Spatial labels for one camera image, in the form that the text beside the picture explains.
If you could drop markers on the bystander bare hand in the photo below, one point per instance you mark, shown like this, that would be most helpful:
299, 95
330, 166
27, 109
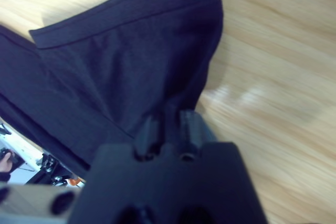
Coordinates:
5, 163

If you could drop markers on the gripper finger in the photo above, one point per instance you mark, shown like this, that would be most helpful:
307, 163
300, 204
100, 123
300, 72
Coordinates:
194, 132
148, 137

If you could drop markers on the dark camera post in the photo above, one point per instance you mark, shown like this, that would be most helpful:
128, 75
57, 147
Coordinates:
39, 179

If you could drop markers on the black handheld controller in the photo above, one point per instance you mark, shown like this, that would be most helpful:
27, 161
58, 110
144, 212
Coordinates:
15, 159

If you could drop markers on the black polo shirt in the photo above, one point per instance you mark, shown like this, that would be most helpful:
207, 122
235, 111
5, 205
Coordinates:
105, 64

